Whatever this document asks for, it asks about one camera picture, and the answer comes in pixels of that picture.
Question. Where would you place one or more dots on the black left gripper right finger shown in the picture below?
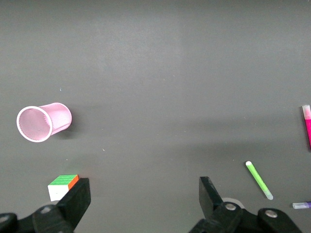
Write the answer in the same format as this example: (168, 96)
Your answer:
(211, 204)

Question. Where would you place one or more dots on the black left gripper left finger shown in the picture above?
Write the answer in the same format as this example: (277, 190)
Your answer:
(73, 204)

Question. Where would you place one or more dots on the pink marker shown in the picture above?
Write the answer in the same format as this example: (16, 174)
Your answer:
(308, 126)

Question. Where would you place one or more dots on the colourful puzzle cube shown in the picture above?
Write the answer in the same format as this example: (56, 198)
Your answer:
(58, 190)

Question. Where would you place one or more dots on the green marker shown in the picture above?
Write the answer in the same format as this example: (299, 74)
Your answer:
(258, 179)

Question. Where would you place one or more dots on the pink mesh cup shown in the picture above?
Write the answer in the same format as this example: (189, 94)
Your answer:
(60, 119)

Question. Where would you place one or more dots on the purple marker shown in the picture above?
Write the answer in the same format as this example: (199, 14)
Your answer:
(302, 205)

